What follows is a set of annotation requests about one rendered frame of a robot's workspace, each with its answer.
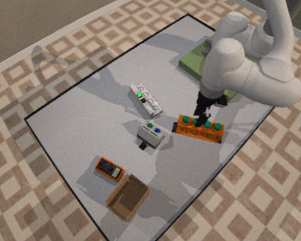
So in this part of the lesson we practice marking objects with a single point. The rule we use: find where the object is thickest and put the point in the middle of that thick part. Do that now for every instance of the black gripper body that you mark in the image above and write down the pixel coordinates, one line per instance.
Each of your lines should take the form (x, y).
(205, 101)

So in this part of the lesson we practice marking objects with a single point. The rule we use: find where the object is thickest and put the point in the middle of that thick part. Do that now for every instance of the orange digital multimeter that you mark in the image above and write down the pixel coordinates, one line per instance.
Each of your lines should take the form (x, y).
(110, 169)

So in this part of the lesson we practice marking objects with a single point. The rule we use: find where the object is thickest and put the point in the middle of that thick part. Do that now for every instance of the brown cardboard box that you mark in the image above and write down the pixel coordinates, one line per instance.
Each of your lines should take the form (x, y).
(122, 200)

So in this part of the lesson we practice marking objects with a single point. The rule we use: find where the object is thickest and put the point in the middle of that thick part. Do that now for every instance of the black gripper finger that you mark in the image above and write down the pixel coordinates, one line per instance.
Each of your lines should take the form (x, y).
(197, 110)
(203, 117)

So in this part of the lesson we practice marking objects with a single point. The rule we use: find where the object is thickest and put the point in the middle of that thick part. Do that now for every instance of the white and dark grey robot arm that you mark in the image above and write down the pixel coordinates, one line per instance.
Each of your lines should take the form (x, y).
(270, 80)

